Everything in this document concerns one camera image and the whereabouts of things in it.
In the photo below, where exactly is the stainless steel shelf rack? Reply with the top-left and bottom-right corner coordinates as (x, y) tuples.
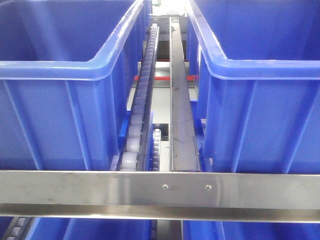
(0, 170), (320, 223)

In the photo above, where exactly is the white roller conveyor track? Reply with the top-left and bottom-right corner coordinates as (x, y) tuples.
(109, 23), (160, 171)

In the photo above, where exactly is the blue plastic bin left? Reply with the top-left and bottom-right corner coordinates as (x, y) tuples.
(0, 0), (151, 171)

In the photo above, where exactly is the blue plastic bin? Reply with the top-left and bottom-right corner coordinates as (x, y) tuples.
(187, 0), (320, 174)
(0, 0), (151, 171)

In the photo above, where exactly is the blue plastic bin right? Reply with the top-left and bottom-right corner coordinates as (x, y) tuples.
(187, 0), (320, 174)

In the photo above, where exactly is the lower blue bin right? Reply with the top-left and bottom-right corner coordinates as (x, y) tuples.
(182, 220), (320, 240)

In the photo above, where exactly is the lower blue bin left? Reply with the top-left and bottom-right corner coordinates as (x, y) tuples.
(25, 217), (156, 240)

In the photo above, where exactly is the lower roller track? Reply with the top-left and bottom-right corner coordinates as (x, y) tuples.
(0, 216), (34, 240)

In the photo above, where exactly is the steel divider rail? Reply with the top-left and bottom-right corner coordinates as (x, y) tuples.
(169, 17), (201, 172)

